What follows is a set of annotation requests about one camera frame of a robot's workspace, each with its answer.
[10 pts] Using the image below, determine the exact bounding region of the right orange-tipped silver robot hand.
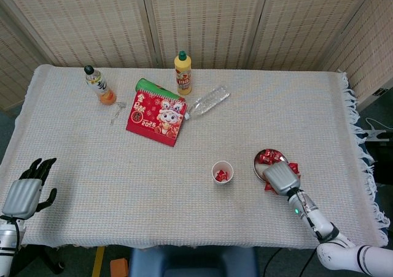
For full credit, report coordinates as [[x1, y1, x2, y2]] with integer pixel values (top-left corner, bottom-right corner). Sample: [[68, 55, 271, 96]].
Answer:
[[262, 162, 301, 197]]

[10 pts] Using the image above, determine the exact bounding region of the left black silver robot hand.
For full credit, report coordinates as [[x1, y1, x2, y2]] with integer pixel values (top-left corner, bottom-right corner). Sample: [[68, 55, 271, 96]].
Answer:
[[1, 157, 58, 220]]

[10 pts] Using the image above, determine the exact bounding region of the round metal plate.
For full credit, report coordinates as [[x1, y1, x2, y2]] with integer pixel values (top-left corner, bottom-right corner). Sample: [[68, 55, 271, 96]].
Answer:
[[253, 148, 291, 183]]

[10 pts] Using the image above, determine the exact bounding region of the white paper cup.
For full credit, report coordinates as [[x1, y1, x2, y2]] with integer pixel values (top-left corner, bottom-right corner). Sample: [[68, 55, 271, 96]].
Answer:
[[211, 160, 235, 185]]

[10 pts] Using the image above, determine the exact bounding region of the black stand leg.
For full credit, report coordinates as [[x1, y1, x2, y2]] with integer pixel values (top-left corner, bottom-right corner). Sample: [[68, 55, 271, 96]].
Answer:
[[6, 244, 65, 276]]

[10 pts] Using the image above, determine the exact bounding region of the black equipment case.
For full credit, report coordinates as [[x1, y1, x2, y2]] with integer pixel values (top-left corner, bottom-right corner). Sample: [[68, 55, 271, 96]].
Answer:
[[365, 131, 393, 185]]

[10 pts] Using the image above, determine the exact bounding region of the clear empty plastic bottle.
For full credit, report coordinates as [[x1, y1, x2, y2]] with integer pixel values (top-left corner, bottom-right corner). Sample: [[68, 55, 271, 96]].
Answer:
[[183, 85, 232, 120]]

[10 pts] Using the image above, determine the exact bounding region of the orange foam block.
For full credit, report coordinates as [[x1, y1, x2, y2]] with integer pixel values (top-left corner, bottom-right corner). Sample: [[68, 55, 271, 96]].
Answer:
[[109, 258, 129, 277]]

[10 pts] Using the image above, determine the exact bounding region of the white waffle tablecloth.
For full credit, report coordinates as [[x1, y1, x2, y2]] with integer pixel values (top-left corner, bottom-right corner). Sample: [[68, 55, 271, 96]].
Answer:
[[0, 64, 391, 256]]

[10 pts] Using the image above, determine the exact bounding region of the orange juice bottle black cap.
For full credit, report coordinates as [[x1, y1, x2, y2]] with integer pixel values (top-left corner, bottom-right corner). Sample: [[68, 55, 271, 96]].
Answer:
[[84, 64, 117, 106]]

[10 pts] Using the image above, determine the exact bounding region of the yellow detergent bottle green cap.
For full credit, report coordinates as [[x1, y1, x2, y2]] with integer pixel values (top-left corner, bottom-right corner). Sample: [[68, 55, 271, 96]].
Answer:
[[174, 50, 193, 96]]

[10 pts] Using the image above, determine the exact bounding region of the red 2026 desk calendar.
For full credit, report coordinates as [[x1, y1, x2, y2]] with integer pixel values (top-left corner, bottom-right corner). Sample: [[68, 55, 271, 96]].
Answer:
[[125, 78, 188, 148]]

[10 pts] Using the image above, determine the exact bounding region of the beige woven folding screen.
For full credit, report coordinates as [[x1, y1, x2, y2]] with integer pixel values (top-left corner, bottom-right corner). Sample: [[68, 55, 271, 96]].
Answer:
[[0, 0, 393, 112]]

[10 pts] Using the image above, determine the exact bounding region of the black floor cable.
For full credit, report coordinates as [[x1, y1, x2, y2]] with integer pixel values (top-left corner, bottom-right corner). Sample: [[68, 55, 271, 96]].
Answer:
[[263, 248, 283, 277]]

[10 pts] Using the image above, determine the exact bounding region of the white charger with cable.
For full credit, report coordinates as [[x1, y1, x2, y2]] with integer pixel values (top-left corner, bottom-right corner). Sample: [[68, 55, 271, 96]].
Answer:
[[361, 117, 391, 142]]

